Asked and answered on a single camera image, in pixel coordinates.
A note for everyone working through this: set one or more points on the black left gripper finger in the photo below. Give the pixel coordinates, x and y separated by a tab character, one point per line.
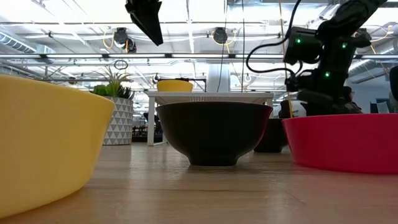
146	15

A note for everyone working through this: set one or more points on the yellow plastic bowl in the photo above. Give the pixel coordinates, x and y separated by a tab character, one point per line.
174	86
46	140

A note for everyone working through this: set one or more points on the black bowl floral interior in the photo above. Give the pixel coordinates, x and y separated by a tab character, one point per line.
214	133
270	137

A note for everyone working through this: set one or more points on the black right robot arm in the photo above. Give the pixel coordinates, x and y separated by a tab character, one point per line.
335	56

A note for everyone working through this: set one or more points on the long ceiling light strip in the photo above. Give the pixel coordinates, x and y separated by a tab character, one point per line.
140	56

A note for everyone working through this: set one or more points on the green artificial succulent plant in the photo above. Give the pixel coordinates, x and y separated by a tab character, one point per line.
115	87

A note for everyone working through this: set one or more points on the white perforated metal shelf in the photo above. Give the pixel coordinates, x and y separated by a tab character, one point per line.
186	95

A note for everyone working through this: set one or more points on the white pillar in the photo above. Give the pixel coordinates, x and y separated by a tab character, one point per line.
217	77

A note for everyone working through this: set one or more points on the grey triangle-pattern plant pot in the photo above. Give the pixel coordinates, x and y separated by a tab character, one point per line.
119	124

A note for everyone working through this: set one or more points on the person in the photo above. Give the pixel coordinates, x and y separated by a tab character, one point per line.
349	99

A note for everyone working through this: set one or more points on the red plastic bowl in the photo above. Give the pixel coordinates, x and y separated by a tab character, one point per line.
342	143

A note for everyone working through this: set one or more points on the silver ventilation duct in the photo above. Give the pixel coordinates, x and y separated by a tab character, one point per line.
18	43

